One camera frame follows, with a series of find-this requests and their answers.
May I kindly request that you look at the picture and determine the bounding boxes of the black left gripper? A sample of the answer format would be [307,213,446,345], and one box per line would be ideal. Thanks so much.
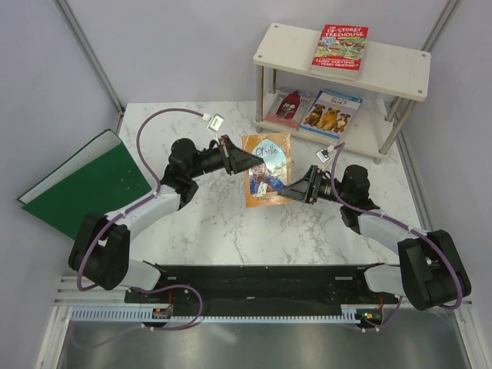
[188,135,263,179]

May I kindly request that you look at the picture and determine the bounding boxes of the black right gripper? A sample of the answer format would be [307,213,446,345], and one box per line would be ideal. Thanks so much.
[278,165,350,204]

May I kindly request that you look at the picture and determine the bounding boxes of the orange Charlie portrait book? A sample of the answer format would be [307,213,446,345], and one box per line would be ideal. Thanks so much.
[242,132,291,208]

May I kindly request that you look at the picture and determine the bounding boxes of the Why Do Dogs Bark book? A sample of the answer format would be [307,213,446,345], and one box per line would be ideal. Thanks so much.
[298,89,363,145]

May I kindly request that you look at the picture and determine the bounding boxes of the Charlie Chocolate Factory book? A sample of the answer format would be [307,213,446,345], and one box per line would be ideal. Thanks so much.
[310,65,359,81]

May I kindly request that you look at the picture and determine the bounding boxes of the red 13-Storey Treehouse book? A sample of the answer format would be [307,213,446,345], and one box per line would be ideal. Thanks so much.
[311,24,369,71]

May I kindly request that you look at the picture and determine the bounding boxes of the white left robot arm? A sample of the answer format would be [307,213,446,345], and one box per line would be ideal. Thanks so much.
[68,135,264,302]

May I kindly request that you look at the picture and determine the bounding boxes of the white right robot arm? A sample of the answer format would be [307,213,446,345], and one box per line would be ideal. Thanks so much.
[278,165,471,311]

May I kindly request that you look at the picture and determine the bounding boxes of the red house cover book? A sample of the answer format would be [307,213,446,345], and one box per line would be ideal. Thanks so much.
[264,88,312,130]

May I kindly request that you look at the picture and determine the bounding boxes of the white two-tier shelf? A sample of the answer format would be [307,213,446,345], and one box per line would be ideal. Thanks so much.
[253,23,431,165]

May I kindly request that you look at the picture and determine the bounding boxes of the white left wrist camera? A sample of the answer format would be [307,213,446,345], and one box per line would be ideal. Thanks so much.
[201,113,224,140]

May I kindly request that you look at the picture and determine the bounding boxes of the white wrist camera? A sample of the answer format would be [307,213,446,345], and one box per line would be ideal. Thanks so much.
[201,113,224,140]
[316,145,335,167]

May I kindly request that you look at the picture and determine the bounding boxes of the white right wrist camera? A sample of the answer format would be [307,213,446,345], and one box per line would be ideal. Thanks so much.
[316,145,335,167]

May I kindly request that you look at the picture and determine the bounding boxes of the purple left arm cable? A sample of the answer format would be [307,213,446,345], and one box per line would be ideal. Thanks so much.
[76,108,211,349]

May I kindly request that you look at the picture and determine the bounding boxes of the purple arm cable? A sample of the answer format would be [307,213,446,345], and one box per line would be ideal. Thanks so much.
[330,142,464,332]
[76,108,211,349]

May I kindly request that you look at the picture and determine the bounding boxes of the green ring binder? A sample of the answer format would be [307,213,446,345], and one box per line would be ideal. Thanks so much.
[18,129,151,240]

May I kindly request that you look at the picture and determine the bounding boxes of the white slotted cable duct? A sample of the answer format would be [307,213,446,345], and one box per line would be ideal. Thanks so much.
[70,306,371,324]

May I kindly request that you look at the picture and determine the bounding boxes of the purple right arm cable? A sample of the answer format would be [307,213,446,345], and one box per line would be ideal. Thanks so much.
[330,142,464,332]

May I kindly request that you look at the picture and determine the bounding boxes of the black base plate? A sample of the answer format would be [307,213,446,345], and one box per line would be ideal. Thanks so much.
[125,265,397,317]

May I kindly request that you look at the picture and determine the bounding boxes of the aluminium rail frame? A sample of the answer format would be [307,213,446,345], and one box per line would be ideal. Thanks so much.
[53,274,476,308]

